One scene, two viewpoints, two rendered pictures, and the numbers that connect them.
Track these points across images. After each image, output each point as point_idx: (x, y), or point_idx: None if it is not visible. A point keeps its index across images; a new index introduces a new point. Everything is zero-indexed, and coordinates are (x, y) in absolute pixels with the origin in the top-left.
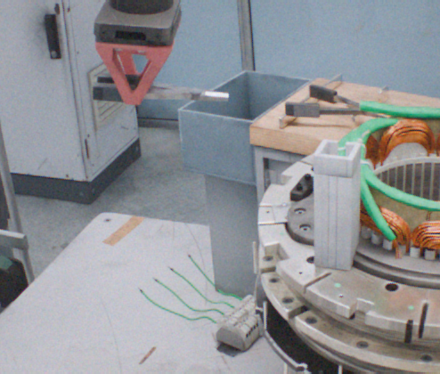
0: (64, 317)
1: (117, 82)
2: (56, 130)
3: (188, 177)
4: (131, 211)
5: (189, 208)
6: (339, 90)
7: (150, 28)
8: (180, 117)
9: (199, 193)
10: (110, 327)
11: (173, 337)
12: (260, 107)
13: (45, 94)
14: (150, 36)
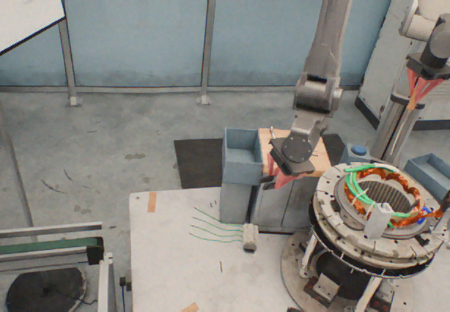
0: (167, 262)
1: (278, 184)
2: None
3: (40, 122)
4: (15, 152)
5: (53, 143)
6: (275, 135)
7: (311, 170)
8: (226, 164)
9: (54, 132)
10: (193, 258)
11: (223, 253)
12: (229, 141)
13: None
14: (309, 173)
